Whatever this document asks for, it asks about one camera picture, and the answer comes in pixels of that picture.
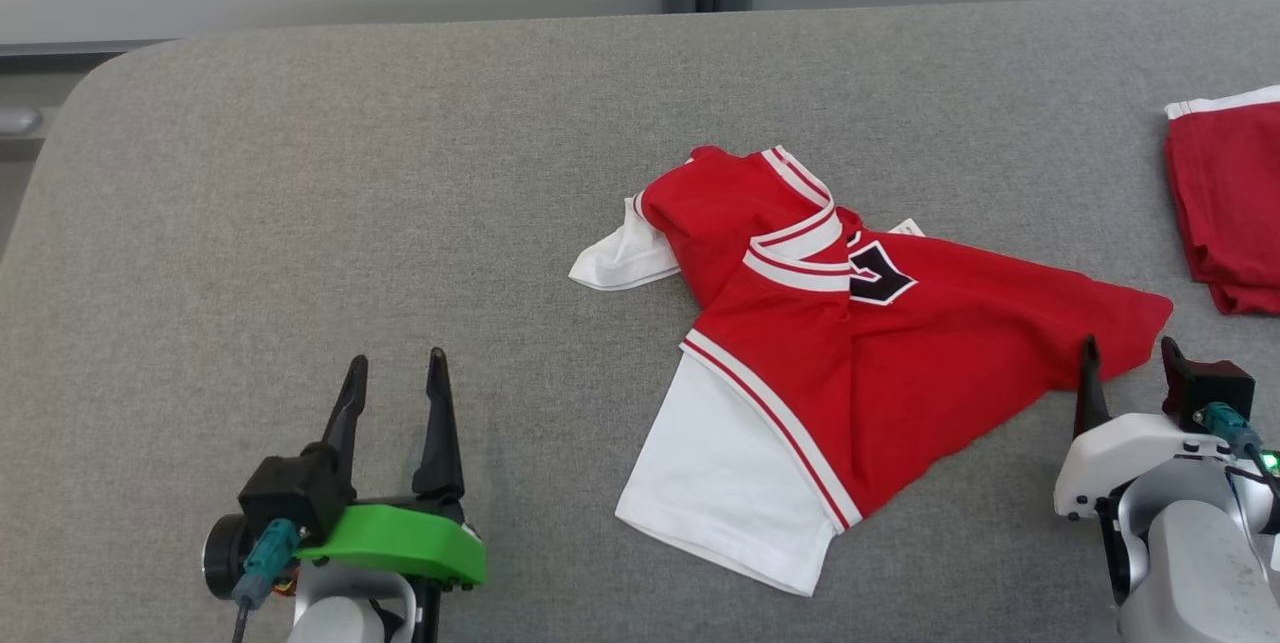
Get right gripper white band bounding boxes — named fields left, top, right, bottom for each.
left=1052, top=334, right=1238, bottom=522

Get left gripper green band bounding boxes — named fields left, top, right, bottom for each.
left=295, top=347, right=489, bottom=591

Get red shorts with white stripes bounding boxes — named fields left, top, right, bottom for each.
left=1164, top=86, right=1280, bottom=316

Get red shirt with white sleeves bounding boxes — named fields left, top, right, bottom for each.
left=569, top=145, right=1174, bottom=597

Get right camera cable teal plug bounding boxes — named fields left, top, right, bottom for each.
left=1195, top=402, right=1280, bottom=484

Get camera cable teal plug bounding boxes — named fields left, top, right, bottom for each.
left=230, top=519, right=303, bottom=643
left=1195, top=402, right=1280, bottom=484

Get left camera cable teal plug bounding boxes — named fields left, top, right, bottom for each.
left=230, top=519, right=303, bottom=643

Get dark grey wall rail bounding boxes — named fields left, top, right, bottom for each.
left=0, top=40, right=176, bottom=60

